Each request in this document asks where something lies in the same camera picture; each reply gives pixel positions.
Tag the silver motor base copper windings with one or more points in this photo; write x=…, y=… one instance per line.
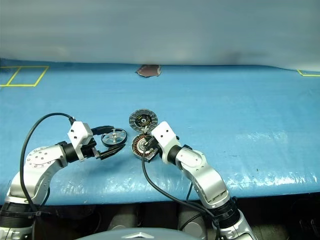
x=137, y=146

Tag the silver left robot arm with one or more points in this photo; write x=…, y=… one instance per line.
x=40, y=160

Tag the blue table cover sheet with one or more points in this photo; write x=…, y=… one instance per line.
x=225, y=112

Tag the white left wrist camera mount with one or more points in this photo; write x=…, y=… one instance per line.
x=78, y=132

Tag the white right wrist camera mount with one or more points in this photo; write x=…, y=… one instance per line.
x=163, y=135

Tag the grey rounded robot leg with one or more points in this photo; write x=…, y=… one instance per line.
x=192, y=222
x=123, y=220

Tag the grey-blue robot torso shell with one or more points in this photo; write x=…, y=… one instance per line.
x=135, y=235

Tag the brown torn patch in cover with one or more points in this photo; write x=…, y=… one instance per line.
x=148, y=70

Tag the round motor cover circuit board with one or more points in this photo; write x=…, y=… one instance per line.
x=143, y=120

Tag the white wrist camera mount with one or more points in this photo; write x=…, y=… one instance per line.
x=78, y=132
x=163, y=135

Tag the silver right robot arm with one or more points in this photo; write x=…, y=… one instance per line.
x=200, y=165

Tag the silver rotor disc with shaft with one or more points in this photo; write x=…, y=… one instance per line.
x=114, y=136

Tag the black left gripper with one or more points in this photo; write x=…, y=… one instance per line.
x=88, y=150

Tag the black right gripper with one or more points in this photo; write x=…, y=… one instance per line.
x=152, y=146

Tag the white backdrop sheet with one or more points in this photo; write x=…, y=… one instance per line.
x=150, y=25

